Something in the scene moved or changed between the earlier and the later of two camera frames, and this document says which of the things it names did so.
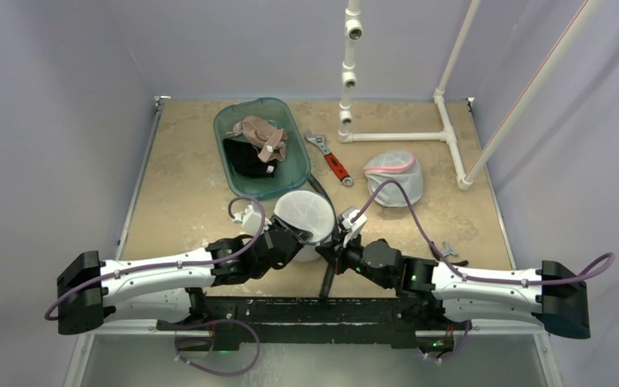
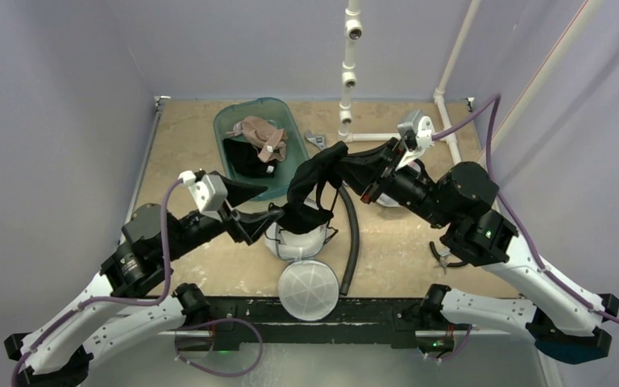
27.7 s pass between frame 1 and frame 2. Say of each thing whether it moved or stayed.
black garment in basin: stayed
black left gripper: moved
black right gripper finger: moved
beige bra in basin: stayed
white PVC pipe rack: stayed
